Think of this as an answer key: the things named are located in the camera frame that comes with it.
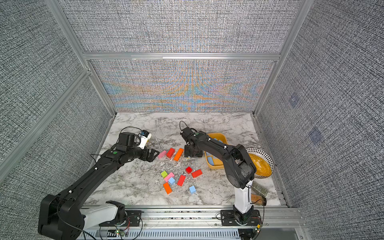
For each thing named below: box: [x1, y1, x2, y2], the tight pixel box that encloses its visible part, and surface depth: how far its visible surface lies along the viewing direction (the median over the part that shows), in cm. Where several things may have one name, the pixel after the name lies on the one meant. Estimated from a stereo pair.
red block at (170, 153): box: [166, 147, 176, 159], surface depth 97 cm
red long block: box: [177, 174, 186, 187], surface depth 88 cm
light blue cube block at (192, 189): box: [189, 185, 197, 194], surface depth 83 cm
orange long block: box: [174, 148, 184, 162], surface depth 97 cm
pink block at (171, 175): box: [164, 172, 175, 182], surface depth 88 cm
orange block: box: [163, 182, 173, 195], surface depth 85 cm
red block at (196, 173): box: [192, 169, 202, 178], surface depth 90 cm
